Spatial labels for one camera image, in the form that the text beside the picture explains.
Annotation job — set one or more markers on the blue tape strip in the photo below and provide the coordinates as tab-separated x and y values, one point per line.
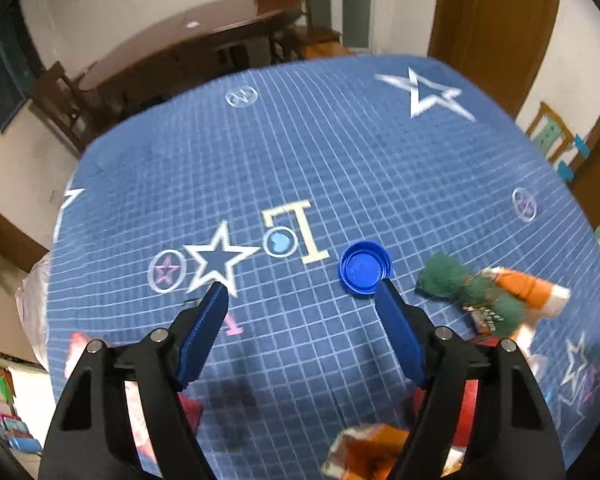
581	146
566	171

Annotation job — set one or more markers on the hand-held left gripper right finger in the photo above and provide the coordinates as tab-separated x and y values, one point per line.
397	330

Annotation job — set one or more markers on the dark round wooden table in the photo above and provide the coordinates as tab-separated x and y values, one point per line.
180	45

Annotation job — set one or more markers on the large white plastic bag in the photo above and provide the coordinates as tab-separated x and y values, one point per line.
32	305

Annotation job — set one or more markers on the orange white snack packet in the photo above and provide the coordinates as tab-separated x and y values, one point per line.
365	452
525	287

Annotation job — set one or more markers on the brown wooden door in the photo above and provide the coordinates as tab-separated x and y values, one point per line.
490	20

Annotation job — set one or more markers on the green fuzzy scrap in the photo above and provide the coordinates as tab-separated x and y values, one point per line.
442	275

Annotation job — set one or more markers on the white frosted glass door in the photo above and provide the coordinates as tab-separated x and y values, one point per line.
355	5

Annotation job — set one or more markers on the small light wooden chair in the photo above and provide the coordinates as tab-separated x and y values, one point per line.
550	132

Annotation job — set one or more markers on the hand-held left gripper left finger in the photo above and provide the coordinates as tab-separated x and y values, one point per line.
205	330

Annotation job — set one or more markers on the blue plastic bottle cap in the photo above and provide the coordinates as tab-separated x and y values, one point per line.
362	265

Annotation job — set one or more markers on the dark window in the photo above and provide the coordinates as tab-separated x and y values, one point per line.
5	75

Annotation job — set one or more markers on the pink snack packet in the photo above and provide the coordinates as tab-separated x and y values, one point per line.
137	410

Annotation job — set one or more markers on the blue star-print tablecloth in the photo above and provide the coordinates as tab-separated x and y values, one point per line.
305	160

